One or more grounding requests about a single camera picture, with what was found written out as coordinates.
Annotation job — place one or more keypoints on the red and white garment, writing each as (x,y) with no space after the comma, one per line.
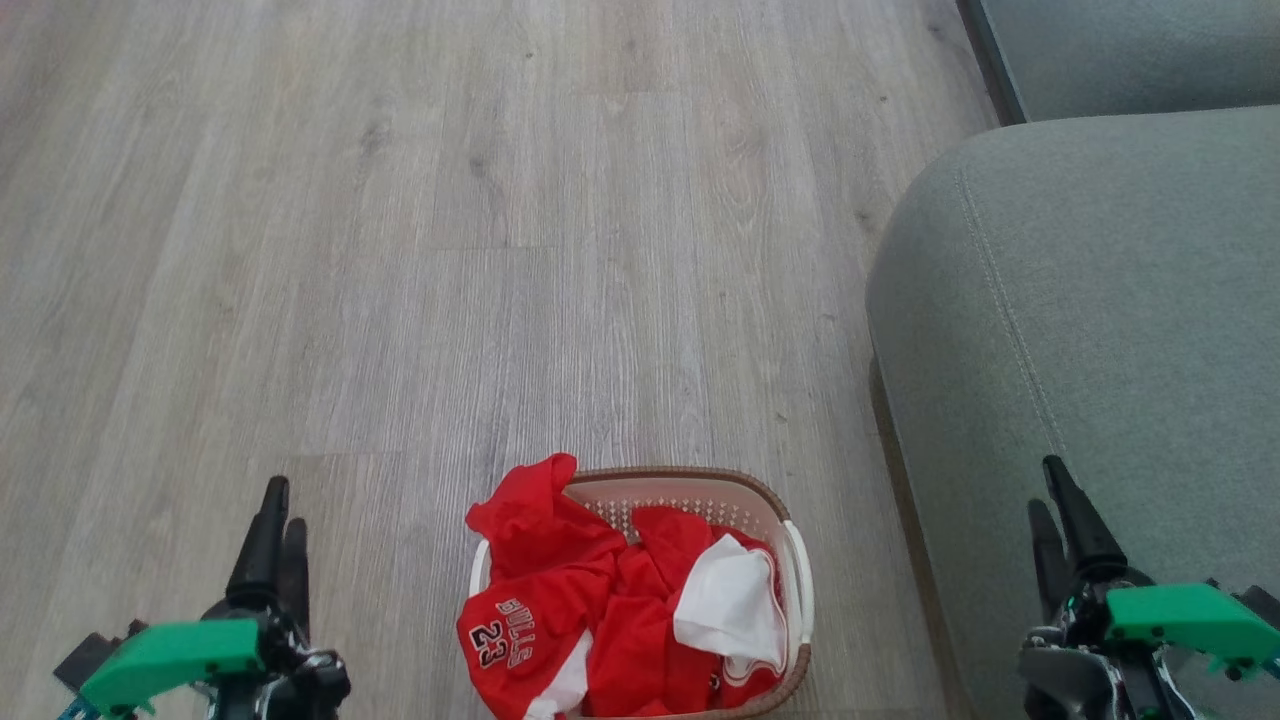
(735,600)

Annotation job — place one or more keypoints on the red Bulls 23 jersey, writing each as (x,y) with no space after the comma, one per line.
(530,570)

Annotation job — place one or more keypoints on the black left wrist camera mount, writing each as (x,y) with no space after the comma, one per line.
(90,655)

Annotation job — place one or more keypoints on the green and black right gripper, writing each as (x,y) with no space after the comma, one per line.
(1180,620)

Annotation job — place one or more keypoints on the grey stitched sofa seat cushion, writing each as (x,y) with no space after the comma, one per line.
(1100,320)

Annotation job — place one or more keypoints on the pink plastic laundry basket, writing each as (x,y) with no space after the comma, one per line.
(700,490)

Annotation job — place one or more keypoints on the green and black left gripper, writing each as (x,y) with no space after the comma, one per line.
(170,655)

